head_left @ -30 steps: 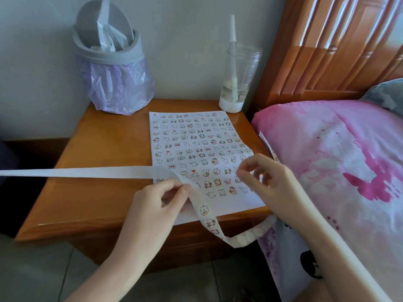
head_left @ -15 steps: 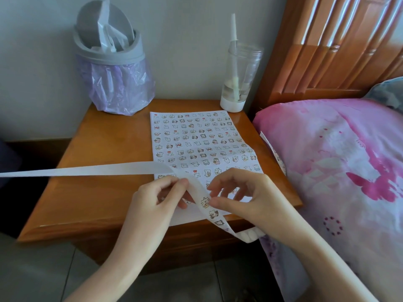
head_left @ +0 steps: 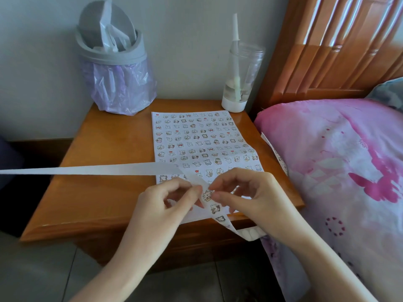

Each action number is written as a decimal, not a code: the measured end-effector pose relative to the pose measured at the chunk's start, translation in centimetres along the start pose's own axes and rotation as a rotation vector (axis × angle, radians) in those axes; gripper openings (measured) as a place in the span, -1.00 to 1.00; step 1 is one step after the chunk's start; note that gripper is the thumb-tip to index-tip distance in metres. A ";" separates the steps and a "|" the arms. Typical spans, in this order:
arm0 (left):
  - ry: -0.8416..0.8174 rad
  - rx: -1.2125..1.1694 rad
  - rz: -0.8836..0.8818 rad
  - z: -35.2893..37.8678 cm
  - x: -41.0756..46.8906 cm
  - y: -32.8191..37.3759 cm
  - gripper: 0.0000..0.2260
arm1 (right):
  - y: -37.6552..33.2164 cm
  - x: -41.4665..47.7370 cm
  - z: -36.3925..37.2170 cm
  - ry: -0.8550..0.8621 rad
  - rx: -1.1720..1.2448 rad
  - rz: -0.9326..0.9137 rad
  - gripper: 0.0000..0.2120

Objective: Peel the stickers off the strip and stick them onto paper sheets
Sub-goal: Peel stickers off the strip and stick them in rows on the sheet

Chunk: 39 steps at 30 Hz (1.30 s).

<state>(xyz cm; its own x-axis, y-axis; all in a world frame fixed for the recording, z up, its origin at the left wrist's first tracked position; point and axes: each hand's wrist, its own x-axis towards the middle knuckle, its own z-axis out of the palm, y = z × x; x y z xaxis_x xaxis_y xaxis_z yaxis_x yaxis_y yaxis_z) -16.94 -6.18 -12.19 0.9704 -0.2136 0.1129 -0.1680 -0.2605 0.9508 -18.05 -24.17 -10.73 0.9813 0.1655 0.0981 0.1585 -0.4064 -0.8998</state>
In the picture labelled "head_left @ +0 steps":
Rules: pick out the white straw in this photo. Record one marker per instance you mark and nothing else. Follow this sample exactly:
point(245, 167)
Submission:
point(235, 26)

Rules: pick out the purple plastic bin bag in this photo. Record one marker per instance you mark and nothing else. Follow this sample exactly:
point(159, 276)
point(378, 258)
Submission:
point(122, 91)

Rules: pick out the wooden bed headboard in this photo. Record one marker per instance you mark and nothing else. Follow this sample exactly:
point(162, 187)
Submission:
point(327, 59)

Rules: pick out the wooden nightstand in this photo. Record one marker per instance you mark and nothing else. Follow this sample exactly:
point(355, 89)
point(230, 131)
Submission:
point(94, 138)

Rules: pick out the person's right hand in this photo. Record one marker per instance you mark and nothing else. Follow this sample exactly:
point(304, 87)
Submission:
point(270, 210)

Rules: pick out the white paper sheet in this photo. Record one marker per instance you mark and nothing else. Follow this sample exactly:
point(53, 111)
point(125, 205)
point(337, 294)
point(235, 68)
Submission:
point(160, 122)

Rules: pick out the rows of stuck cartoon stickers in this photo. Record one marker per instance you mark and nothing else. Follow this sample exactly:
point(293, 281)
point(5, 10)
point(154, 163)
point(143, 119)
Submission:
point(198, 128)

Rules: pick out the long white sticker strip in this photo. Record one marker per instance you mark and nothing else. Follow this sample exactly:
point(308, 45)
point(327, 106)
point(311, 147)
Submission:
point(94, 169)

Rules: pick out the purple rolled mat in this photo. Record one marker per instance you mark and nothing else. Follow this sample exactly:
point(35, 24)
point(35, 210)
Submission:
point(9, 163)

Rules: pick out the pink floral bedding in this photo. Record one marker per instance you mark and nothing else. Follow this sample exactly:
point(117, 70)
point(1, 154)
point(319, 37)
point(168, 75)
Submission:
point(330, 147)

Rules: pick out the clear cup with white base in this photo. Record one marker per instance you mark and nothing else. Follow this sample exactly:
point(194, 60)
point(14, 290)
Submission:
point(233, 106)

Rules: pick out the grey pillow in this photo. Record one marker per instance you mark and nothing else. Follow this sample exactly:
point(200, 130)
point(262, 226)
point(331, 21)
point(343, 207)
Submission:
point(388, 94)

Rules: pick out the grey trash bin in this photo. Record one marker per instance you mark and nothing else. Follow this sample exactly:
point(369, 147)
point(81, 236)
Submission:
point(110, 56)

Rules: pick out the person's left hand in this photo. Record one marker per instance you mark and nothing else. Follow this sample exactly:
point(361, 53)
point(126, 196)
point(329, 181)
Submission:
point(157, 220)

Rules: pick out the white backing scraps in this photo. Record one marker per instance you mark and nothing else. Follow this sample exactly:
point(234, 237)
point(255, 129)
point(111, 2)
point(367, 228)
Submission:
point(110, 34)

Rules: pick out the person's left forearm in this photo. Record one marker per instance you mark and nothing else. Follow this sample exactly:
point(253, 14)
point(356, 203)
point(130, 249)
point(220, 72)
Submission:
point(110, 279)

